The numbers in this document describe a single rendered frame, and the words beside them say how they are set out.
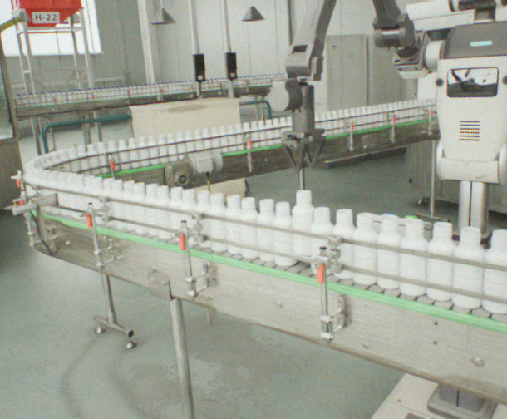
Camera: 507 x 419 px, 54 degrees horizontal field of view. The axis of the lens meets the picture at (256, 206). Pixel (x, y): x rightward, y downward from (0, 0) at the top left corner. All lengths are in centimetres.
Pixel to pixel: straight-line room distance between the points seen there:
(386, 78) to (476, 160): 657
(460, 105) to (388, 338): 77
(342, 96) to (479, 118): 595
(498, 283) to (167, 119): 468
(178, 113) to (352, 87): 308
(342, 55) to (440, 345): 656
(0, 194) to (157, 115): 224
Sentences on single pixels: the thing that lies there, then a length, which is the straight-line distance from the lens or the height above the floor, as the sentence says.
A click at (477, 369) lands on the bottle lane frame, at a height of 88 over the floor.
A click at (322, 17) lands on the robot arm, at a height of 161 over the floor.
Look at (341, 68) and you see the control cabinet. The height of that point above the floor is 142.
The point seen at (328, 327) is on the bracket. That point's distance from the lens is 122.
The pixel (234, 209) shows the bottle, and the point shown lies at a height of 113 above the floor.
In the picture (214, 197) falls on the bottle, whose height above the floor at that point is 116.
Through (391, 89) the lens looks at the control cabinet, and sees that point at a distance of 828.
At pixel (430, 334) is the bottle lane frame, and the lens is 116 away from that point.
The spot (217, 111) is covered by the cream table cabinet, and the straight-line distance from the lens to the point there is 574.
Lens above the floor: 151
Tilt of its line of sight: 15 degrees down
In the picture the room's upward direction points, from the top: 4 degrees counter-clockwise
